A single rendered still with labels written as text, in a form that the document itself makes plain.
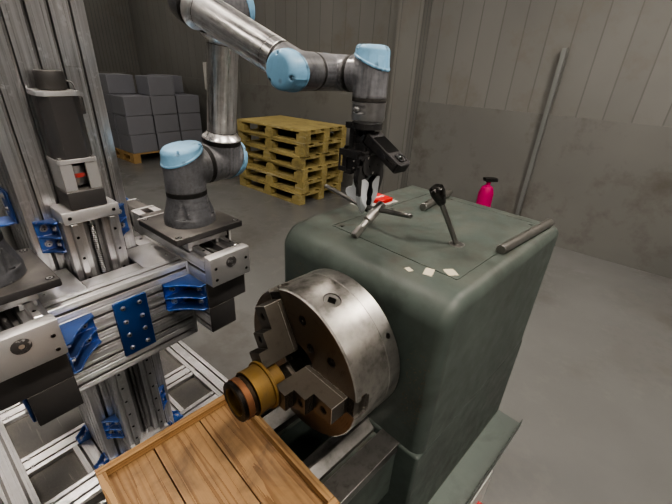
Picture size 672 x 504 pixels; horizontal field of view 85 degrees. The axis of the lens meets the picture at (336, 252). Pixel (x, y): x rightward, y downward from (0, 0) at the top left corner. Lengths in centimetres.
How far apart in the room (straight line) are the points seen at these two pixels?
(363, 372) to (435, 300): 18
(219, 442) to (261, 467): 11
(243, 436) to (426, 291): 51
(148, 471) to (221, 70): 97
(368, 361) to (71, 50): 101
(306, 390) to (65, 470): 134
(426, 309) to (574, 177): 382
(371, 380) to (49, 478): 145
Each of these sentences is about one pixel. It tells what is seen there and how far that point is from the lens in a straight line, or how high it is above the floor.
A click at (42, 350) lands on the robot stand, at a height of 106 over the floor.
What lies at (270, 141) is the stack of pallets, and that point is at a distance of 501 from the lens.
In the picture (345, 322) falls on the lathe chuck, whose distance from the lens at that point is 65.
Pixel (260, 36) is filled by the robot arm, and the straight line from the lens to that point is 87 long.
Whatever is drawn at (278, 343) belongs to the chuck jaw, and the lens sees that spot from 72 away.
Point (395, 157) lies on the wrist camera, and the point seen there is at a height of 144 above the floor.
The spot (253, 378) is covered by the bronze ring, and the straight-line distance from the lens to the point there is 69.
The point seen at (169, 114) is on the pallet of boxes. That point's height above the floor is 74.
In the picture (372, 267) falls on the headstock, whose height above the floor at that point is 124.
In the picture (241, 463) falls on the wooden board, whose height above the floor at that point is 88.
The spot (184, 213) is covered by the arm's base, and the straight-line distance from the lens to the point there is 117.
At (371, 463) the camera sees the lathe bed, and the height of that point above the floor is 87.
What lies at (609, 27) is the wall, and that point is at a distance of 439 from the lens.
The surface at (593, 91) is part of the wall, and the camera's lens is 437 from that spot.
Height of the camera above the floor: 161
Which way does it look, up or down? 27 degrees down
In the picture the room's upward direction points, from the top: 3 degrees clockwise
